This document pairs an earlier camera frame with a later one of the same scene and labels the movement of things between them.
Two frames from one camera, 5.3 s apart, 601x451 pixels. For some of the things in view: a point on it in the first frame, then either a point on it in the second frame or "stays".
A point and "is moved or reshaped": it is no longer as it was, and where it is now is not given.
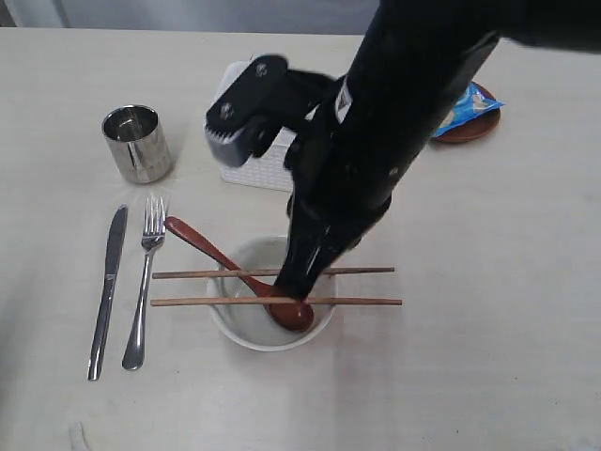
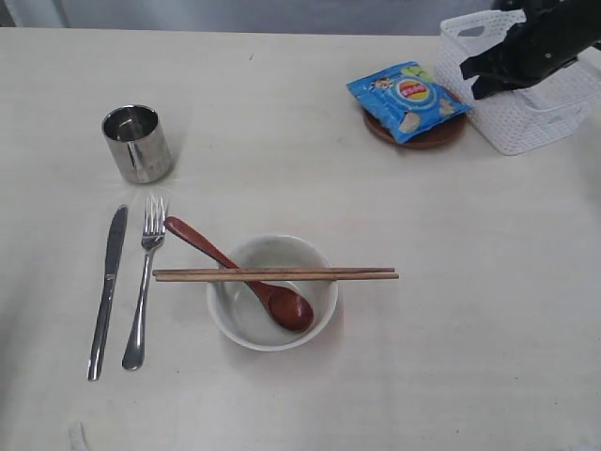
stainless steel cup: [138, 144] stays
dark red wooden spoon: [289, 318] stays
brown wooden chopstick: [161, 303] -> [277, 276]
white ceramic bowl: [254, 326] stays
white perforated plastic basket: [267, 166] -> [533, 115]
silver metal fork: [153, 236] stays
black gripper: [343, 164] -> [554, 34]
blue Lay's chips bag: [473, 103] is moved or reshaped
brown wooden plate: [474, 129] is moved or reshaped
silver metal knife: [112, 271] stays
